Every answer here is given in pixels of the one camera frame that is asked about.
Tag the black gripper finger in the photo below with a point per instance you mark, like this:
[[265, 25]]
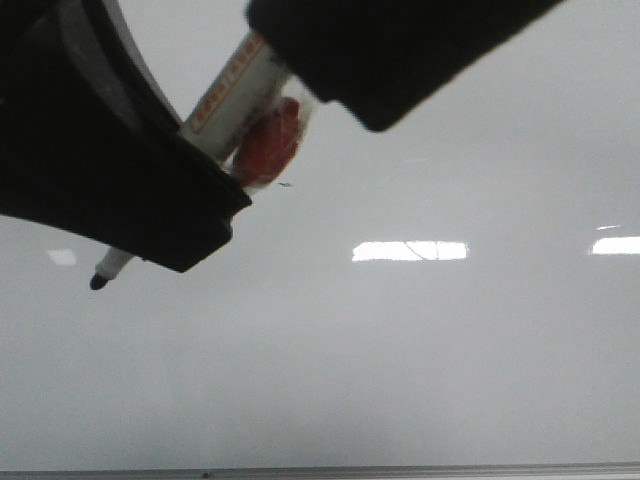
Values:
[[380, 59], [90, 145]]

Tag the white black-tipped whiteboard marker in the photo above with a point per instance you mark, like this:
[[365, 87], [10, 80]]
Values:
[[230, 95]]

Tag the white glossy whiteboard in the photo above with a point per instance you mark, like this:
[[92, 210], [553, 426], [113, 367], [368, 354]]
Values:
[[460, 289]]

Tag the grey aluminium whiteboard frame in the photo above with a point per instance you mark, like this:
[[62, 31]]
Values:
[[606, 470]]

